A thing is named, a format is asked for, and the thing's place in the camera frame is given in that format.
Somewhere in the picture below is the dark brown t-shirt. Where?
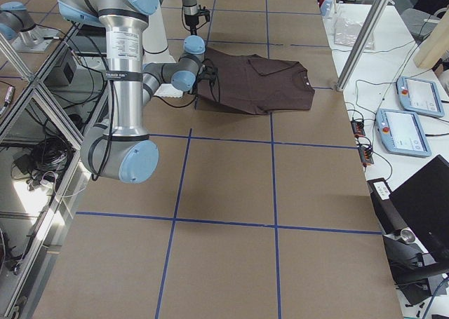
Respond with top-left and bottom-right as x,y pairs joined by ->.
198,48 -> 315,115

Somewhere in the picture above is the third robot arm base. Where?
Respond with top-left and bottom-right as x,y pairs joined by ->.
1,1 -> 59,53

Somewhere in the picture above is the aluminium frame rack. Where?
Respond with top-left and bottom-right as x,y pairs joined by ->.
1,25 -> 107,318

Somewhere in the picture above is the black laptop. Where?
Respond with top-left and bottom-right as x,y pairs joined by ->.
390,155 -> 448,262

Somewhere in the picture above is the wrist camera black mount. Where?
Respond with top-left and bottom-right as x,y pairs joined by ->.
201,63 -> 218,86
196,5 -> 210,22

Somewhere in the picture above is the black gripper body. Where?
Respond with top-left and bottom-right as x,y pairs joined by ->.
191,66 -> 210,93
185,14 -> 199,30

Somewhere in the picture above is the light blue cup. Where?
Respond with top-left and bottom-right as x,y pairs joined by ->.
320,0 -> 333,18

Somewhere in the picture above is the far blue teach pendant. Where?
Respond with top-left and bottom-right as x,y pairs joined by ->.
396,76 -> 445,118

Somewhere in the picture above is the aluminium frame post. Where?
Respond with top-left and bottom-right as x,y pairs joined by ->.
335,0 -> 389,92

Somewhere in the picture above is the clear plastic bag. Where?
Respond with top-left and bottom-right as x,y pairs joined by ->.
330,17 -> 364,48

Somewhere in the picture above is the blue teach pendant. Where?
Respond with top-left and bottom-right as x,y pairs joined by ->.
375,109 -> 431,158
396,76 -> 445,118

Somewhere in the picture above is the near blue teach pendant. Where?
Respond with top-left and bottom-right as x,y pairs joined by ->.
375,109 -> 431,158

